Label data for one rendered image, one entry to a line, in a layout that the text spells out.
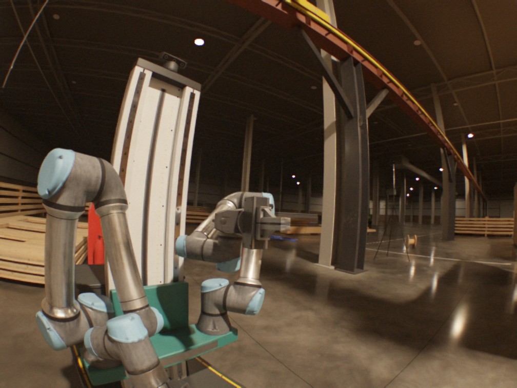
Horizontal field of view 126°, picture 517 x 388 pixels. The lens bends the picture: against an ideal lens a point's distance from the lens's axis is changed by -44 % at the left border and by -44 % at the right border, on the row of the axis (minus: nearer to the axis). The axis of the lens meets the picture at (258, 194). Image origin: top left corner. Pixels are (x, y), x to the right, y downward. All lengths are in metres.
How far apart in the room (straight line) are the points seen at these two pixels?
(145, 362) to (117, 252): 0.27
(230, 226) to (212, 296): 0.44
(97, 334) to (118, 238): 0.24
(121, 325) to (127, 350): 0.05
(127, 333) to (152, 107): 0.85
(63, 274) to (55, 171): 0.25
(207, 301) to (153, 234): 0.35
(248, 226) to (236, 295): 0.43
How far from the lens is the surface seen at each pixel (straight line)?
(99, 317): 0.77
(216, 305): 0.99
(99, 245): 3.72
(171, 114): 1.08
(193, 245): 0.75
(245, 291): 0.94
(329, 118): 6.06
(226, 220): 0.60
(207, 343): 1.01
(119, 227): 0.62
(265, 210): 0.55
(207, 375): 1.36
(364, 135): 5.76
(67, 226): 0.60
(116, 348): 0.50
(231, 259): 0.71
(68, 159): 0.57
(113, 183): 0.63
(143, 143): 0.99
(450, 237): 15.69
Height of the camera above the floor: 1.20
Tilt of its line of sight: 4 degrees up
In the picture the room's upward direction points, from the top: 4 degrees clockwise
